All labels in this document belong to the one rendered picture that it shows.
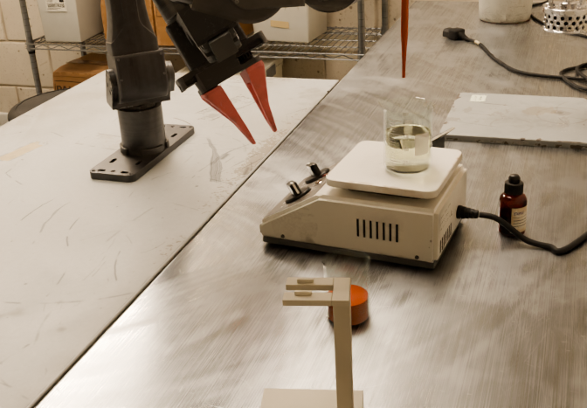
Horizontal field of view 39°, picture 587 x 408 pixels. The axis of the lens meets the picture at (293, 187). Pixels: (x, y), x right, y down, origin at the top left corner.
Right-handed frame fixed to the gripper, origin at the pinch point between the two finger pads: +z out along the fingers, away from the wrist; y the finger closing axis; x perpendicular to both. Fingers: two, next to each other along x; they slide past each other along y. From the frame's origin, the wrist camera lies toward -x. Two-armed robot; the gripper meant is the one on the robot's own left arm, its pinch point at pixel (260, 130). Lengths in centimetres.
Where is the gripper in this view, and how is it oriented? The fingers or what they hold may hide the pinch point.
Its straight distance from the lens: 89.3
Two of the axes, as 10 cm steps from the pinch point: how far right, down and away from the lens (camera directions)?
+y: 8.5, -5.2, 1.0
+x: -1.6, -0.8, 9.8
